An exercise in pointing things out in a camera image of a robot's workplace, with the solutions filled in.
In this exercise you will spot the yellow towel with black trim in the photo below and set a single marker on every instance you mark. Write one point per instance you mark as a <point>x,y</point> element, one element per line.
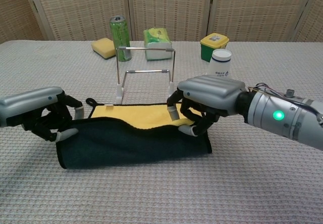
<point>126,145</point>

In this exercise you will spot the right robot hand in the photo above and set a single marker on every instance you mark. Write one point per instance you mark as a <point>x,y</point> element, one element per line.
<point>212,90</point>

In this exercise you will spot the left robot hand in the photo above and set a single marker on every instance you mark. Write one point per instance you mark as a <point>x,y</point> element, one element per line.
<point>27,100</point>

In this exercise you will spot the yellow sponge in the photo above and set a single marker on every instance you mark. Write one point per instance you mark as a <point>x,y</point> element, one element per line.
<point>102,46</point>

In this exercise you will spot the white paper cup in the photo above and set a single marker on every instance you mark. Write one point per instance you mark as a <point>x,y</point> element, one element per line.
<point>220,62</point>

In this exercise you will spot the green bin with yellow lid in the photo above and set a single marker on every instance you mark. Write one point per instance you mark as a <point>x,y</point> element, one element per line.
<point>212,41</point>

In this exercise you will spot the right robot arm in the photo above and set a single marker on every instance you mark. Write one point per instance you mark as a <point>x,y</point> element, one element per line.
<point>267,108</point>

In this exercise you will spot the green tissue pack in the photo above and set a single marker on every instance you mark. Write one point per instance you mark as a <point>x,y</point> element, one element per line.
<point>156,40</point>

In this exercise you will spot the green drink can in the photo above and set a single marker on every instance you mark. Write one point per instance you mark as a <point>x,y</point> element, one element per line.
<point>119,34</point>

